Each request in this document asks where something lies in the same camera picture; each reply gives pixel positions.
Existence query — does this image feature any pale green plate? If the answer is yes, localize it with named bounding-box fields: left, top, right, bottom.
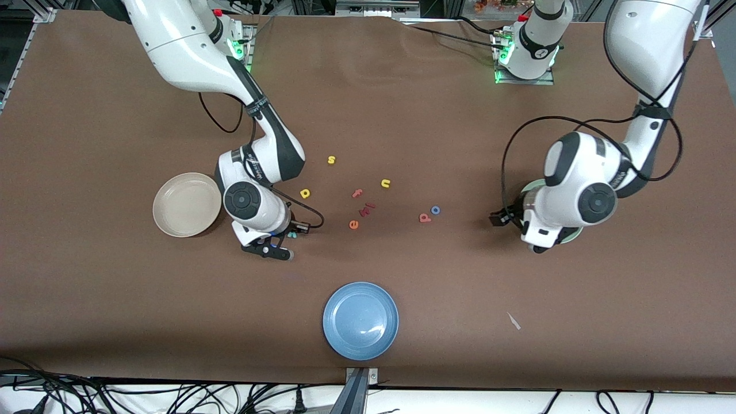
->
left=517, top=178, right=585, bottom=246

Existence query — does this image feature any blue plate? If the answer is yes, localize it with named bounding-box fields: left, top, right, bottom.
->
left=322, top=281, right=400, bottom=362

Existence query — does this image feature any beige brown plate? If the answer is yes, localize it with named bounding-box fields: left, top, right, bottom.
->
left=152, top=172, right=223, bottom=238

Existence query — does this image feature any grey metal box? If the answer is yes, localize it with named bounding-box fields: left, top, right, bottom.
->
left=335, top=0, right=421, bottom=17

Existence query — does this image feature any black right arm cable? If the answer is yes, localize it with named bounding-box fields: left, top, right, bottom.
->
left=198, top=92, right=325, bottom=231

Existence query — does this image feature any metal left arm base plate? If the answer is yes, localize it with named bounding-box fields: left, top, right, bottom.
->
left=493, top=29, right=555, bottom=86

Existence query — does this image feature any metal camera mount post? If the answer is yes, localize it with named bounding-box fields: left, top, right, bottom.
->
left=331, top=367, right=380, bottom=414

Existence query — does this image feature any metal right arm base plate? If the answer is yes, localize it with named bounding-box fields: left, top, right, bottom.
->
left=227, top=23, right=255, bottom=72

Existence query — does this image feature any black table cable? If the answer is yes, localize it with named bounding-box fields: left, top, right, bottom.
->
left=402, top=16, right=507, bottom=49

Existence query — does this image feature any aluminium frame profile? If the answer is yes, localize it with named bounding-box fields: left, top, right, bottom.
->
left=693, top=0, right=716, bottom=40

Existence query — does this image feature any black floor cable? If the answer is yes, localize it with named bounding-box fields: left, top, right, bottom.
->
left=0, top=356, right=93, bottom=414

